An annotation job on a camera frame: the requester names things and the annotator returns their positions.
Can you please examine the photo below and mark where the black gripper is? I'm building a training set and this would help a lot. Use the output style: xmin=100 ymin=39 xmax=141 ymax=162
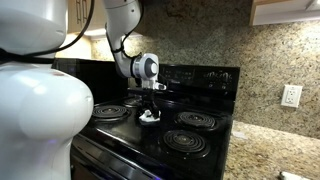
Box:
xmin=139 ymin=92 xmax=161 ymax=118

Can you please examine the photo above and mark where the white cloth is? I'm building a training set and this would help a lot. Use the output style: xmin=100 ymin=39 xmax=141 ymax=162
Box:
xmin=138 ymin=109 xmax=162 ymax=126

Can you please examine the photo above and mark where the black electric stove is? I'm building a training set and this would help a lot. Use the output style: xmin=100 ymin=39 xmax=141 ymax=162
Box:
xmin=69 ymin=62 xmax=242 ymax=180

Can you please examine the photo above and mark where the small black coil burner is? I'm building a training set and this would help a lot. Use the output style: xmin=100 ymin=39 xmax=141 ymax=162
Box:
xmin=121 ymin=95 xmax=144 ymax=108
xmin=157 ymin=128 xmax=212 ymax=159

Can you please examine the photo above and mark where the large black coil burner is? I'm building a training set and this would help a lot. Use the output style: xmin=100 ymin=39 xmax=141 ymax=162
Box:
xmin=91 ymin=103 xmax=132 ymax=122
xmin=173 ymin=110 xmax=220 ymax=132

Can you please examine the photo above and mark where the black box appliance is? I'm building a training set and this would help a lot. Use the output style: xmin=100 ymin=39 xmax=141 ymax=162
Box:
xmin=53 ymin=58 xmax=130 ymax=105

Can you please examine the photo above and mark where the wooden upper cabinet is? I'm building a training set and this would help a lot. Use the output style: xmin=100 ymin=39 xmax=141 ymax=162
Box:
xmin=249 ymin=0 xmax=320 ymax=27
xmin=66 ymin=0 xmax=148 ymax=36

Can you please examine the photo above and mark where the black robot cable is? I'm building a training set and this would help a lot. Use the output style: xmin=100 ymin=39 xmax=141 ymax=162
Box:
xmin=0 ymin=0 xmax=145 ymax=66

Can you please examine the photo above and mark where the white wall outlet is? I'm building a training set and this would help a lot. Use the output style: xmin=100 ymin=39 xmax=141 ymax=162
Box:
xmin=280 ymin=84 xmax=304 ymax=109

